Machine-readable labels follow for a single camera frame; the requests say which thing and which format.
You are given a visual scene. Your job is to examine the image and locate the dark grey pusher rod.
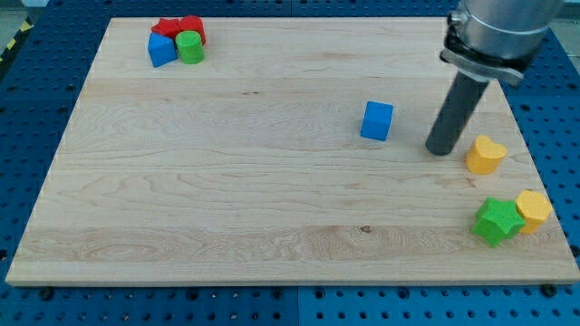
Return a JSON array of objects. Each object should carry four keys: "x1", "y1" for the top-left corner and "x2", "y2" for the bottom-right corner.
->
[{"x1": 425, "y1": 72, "x2": 488, "y2": 156}]

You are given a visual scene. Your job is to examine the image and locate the yellow heart block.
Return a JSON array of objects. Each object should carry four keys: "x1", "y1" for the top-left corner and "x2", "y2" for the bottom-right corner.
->
[{"x1": 465, "y1": 135, "x2": 508, "y2": 175}]

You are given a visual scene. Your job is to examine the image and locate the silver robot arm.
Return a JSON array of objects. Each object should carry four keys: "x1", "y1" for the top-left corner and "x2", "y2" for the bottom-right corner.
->
[{"x1": 440, "y1": 0, "x2": 564, "y2": 88}]

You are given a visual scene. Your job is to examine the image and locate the yellow hexagon block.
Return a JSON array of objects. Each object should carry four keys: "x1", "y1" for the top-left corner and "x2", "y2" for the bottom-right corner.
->
[{"x1": 515, "y1": 189, "x2": 553, "y2": 234}]

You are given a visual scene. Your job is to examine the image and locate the light wooden board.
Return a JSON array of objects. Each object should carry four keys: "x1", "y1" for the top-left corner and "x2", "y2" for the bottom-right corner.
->
[{"x1": 6, "y1": 17, "x2": 579, "y2": 287}]

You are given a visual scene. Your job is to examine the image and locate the blue cube block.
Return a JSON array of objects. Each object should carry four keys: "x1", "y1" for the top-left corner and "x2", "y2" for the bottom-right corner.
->
[{"x1": 360, "y1": 101, "x2": 393, "y2": 141}]

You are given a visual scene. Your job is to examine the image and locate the green cylinder block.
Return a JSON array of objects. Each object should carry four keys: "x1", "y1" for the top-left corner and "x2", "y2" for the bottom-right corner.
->
[{"x1": 175, "y1": 31, "x2": 205, "y2": 64}]

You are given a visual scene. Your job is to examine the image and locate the blue pentagon block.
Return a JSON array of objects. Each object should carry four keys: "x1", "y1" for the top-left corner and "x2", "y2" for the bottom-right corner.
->
[{"x1": 148, "y1": 33, "x2": 178, "y2": 67}]

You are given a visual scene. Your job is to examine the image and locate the red rounded block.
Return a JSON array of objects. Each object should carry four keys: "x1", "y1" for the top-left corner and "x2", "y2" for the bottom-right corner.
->
[{"x1": 179, "y1": 15, "x2": 206, "y2": 45}]

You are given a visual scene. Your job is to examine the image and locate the red star block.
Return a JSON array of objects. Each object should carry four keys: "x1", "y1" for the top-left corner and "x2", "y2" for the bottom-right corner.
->
[{"x1": 150, "y1": 18, "x2": 182, "y2": 39}]

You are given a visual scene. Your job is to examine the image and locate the green star block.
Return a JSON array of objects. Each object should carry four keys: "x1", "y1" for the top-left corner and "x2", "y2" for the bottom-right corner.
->
[{"x1": 471, "y1": 197, "x2": 526, "y2": 247}]

